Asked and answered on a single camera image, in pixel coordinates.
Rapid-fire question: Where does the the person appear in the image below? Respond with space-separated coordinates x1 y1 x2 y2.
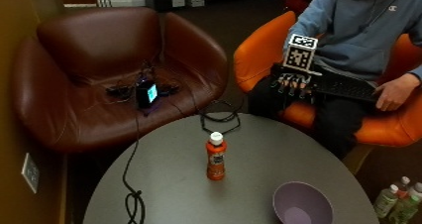
247 0 422 161

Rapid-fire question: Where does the small black device with screen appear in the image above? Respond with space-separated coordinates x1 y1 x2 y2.
135 79 160 110

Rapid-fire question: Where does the pale green bottle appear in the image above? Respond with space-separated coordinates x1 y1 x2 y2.
388 181 422 224

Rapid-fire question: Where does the orange bottle with white cap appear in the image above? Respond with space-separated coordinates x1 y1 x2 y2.
206 131 228 181

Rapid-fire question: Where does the white wall socket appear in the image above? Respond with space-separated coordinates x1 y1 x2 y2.
21 152 42 194

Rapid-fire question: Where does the purple bowl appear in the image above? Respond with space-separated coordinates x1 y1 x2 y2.
272 180 336 224

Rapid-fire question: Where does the white marker cube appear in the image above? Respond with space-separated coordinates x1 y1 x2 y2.
283 33 320 72

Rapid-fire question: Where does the green bottle with white cap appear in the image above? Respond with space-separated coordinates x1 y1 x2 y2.
373 183 400 219

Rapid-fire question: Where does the red bottle with white cap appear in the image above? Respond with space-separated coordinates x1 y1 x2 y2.
393 175 412 199

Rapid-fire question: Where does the black keyboard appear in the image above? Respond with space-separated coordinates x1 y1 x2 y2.
311 69 385 103

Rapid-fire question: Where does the orange armchair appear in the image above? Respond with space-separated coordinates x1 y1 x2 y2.
232 10 422 148

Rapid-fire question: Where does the black cable bundle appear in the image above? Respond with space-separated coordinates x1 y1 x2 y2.
199 99 243 135

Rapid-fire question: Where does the brown leather armchair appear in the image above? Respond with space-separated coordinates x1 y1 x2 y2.
11 6 230 154

